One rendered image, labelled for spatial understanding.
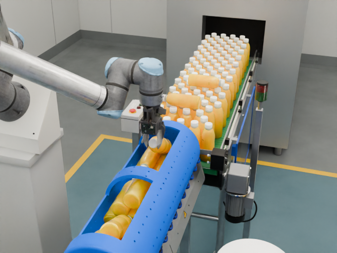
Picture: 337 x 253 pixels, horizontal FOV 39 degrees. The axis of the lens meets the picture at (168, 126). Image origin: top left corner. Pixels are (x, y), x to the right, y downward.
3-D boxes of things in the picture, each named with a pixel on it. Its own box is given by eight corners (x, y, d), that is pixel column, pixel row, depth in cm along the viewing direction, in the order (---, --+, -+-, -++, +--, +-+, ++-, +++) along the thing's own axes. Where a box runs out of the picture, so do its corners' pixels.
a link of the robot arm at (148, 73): (143, 54, 184) (167, 58, 180) (143, 84, 190) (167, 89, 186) (132, 62, 176) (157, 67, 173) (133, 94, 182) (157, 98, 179)
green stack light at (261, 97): (254, 100, 257) (255, 92, 255) (255, 96, 263) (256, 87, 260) (266, 102, 256) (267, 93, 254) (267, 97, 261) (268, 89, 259)
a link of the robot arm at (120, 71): (99, 80, 181) (128, 85, 177) (108, 51, 183) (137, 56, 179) (109, 88, 190) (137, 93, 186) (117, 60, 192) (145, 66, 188)
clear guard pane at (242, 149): (230, 215, 283) (236, 144, 260) (247, 148, 349) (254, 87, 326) (230, 215, 283) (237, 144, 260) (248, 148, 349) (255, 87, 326)
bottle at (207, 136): (207, 153, 259) (209, 122, 250) (216, 158, 254) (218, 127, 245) (197, 157, 255) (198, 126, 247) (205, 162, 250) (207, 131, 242)
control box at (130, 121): (121, 131, 260) (120, 114, 255) (133, 114, 277) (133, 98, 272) (138, 133, 258) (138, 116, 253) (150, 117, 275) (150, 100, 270)
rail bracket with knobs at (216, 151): (205, 170, 245) (206, 153, 240) (208, 163, 251) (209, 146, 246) (225, 173, 243) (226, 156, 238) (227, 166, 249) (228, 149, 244)
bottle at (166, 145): (170, 136, 217) (160, 133, 199) (173, 152, 216) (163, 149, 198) (155, 140, 218) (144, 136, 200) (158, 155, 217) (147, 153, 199)
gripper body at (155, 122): (138, 134, 189) (137, 106, 183) (145, 124, 196) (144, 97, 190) (157, 137, 187) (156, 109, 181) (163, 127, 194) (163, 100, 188)
